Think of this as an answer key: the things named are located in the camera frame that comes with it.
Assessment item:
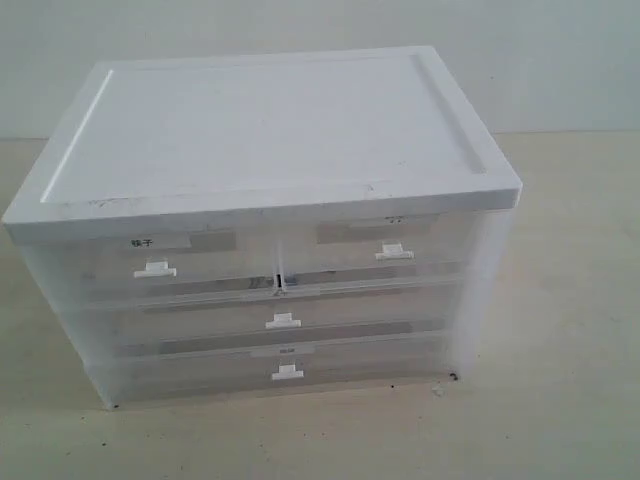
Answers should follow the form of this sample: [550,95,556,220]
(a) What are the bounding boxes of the white translucent drawer cabinet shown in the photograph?
[3,46,522,409]

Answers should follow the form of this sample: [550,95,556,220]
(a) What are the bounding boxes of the small drawer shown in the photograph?
[279,213,475,286]
[79,230,278,291]

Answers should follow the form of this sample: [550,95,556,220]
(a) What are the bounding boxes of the top left small drawer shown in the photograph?
[79,230,278,291]

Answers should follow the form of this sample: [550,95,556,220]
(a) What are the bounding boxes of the top right small drawer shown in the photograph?
[279,213,475,286]

